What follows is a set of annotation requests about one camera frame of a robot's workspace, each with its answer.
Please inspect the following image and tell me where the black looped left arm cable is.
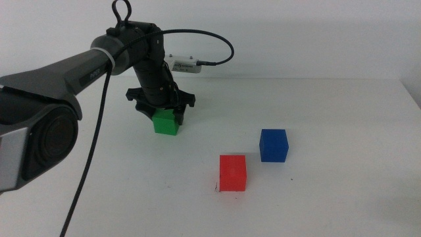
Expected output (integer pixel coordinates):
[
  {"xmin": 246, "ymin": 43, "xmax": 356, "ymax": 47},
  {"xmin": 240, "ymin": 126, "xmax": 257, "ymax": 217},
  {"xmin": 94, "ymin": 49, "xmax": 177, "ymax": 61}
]
[{"xmin": 111, "ymin": 0, "xmax": 133, "ymax": 29}]

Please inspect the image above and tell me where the blue cube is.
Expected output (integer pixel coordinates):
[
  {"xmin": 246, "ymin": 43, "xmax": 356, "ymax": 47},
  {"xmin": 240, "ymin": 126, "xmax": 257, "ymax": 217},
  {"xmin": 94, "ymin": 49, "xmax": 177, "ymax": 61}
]
[{"xmin": 259, "ymin": 128, "xmax": 289, "ymax": 163}]

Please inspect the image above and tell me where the red cube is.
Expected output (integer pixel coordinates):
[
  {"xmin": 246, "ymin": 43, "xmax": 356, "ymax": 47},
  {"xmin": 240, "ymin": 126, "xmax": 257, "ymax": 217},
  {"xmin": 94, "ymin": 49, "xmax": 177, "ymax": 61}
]
[{"xmin": 219, "ymin": 154, "xmax": 247, "ymax": 192}]

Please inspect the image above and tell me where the green cube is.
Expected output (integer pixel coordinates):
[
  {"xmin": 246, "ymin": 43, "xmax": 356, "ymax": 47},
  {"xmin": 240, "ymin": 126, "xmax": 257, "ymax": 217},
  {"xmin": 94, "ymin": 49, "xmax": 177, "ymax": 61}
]
[{"xmin": 152, "ymin": 108, "xmax": 180, "ymax": 136}]

